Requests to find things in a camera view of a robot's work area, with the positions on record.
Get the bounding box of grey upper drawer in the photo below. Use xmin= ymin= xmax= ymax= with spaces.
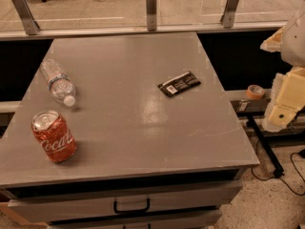
xmin=9 ymin=180 xmax=242 ymax=222

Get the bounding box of black floor cable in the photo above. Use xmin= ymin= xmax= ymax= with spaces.
xmin=251 ymin=138 xmax=305 ymax=197

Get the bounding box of black rxbar chocolate wrapper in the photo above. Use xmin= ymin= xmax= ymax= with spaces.
xmin=158 ymin=72 xmax=201 ymax=97

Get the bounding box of right metal railing bracket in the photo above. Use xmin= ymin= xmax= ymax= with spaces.
xmin=220 ymin=0 xmax=239 ymax=29

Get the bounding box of metal railing bracket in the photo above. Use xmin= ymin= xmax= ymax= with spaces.
xmin=146 ymin=0 xmax=157 ymax=31
xmin=220 ymin=0 xmax=239 ymax=29
xmin=11 ymin=0 xmax=40 ymax=35

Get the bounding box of clear plastic water bottle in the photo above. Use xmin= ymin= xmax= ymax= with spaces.
xmin=40 ymin=58 xmax=76 ymax=107

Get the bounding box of middle metal railing bracket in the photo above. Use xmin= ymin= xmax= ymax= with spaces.
xmin=146 ymin=0 xmax=157 ymax=31

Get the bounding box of left metal railing bracket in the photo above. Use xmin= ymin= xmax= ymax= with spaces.
xmin=11 ymin=0 xmax=40 ymax=35

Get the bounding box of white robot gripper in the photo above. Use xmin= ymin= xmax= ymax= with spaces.
xmin=260 ymin=7 xmax=305 ymax=133

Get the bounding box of red coca-cola can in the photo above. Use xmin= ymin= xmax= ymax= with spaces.
xmin=31 ymin=111 xmax=76 ymax=163

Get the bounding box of black metal table leg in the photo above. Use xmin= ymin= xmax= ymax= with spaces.
xmin=247 ymin=114 xmax=284 ymax=178

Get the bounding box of grey lower drawer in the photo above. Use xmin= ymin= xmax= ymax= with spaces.
xmin=47 ymin=210 xmax=222 ymax=229

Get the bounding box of grey drawer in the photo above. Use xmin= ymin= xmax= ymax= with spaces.
xmin=47 ymin=210 xmax=222 ymax=229
xmin=9 ymin=180 xmax=242 ymax=222

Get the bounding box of orange tape roll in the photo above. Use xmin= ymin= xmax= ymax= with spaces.
xmin=246 ymin=85 xmax=265 ymax=100

